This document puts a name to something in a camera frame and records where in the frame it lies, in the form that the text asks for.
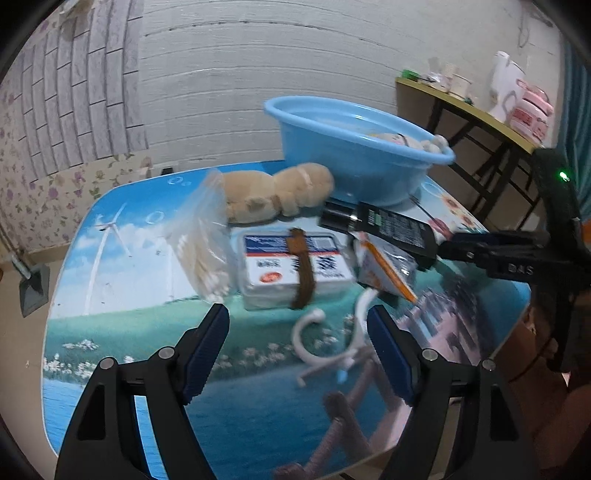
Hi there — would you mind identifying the yellow side table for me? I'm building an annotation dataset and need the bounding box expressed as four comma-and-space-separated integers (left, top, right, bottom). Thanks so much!
396, 77, 543, 230

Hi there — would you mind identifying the card box with brown band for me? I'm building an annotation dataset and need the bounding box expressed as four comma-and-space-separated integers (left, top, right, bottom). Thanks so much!
236, 230, 355, 310

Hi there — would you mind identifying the orange silver snack packet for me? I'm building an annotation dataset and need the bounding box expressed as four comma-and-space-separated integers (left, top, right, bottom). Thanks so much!
349, 231, 418, 303

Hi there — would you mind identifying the grey dustpan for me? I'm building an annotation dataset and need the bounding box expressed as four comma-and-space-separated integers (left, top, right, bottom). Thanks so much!
1, 227, 50, 317

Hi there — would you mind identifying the green small box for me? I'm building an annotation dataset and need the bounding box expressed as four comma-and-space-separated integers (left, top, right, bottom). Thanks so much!
402, 69, 419, 81

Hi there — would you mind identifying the black bottle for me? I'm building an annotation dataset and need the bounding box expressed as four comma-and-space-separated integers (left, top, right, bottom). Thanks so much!
318, 201, 438, 271

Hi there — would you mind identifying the clear bag of cotton swabs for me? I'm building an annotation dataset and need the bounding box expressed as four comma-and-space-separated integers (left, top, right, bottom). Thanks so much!
164, 169, 238, 303

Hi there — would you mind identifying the white plastic hook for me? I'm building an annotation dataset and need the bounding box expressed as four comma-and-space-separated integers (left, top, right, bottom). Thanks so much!
290, 288, 378, 388

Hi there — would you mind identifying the brown plush bear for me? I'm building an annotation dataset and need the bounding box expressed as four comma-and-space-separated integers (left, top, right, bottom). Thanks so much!
223, 163, 335, 225

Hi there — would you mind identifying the white sun plush toy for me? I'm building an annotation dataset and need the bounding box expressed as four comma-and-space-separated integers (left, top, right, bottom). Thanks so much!
370, 132, 449, 154

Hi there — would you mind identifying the pink lunch jar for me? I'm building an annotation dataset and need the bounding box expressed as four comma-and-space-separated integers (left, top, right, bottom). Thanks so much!
509, 80, 554, 146

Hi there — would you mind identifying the printed blue table mat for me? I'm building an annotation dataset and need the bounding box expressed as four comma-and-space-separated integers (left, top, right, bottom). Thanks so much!
42, 170, 530, 479

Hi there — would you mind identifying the white electric kettle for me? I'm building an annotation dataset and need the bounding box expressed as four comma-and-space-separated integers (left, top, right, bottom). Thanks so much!
487, 51, 525, 123

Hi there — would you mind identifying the blue plastic basin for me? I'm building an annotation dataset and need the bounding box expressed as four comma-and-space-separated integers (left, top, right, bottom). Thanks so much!
264, 96, 456, 206

